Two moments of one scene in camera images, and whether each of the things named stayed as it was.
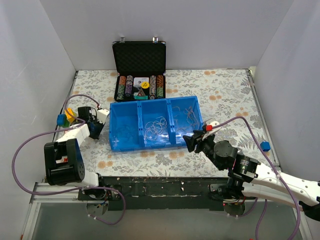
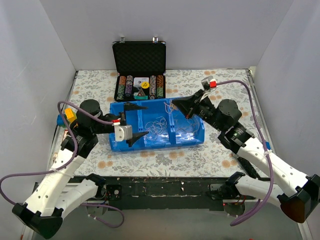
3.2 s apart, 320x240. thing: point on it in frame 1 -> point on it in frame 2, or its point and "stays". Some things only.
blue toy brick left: (61, 119) stays
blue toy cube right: (265, 145) stays
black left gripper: (94, 127) -> (125, 122)
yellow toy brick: (70, 118) stays
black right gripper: (199, 142) -> (196, 104)
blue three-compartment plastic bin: (153, 124) stays
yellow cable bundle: (191, 118) -> (173, 106)
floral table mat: (232, 108) stays
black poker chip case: (140, 67) stays
